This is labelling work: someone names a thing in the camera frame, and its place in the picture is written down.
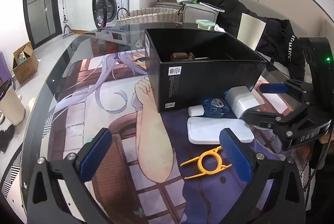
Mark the small white cylinder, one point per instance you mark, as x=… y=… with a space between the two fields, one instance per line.
x=195 y=111

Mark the white wicker basket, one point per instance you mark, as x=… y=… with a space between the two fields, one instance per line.
x=151 y=15

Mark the brown cardboard box on floor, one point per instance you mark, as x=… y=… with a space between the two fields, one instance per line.
x=25 y=63

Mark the floor mop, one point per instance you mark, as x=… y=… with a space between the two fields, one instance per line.
x=66 y=28

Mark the white power adapter plug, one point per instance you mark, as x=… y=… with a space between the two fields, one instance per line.
x=241 y=99

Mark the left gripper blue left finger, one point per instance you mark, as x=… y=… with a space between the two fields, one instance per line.
x=92 y=153

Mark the green white wipes pack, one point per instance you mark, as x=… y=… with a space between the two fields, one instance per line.
x=205 y=24

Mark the cream steel travel tumbler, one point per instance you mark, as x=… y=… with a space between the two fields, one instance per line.
x=250 y=30

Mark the anime printed desk mat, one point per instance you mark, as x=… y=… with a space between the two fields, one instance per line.
x=148 y=175

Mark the brown object inside box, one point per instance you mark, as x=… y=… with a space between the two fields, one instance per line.
x=182 y=56

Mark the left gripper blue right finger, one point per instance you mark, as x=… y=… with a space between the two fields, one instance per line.
x=238 y=154

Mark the black open cardboard box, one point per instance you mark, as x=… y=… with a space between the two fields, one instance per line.
x=221 y=62

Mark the white flat power bank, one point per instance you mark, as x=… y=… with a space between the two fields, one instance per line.
x=206 y=131

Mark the black jacket on sofa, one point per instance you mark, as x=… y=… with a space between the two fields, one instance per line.
x=272 y=37

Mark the yellow plastic clip tool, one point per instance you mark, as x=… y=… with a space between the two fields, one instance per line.
x=208 y=163

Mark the beige trash bin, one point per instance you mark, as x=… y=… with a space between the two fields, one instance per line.
x=10 y=104

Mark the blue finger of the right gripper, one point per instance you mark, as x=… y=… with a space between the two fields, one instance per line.
x=273 y=88

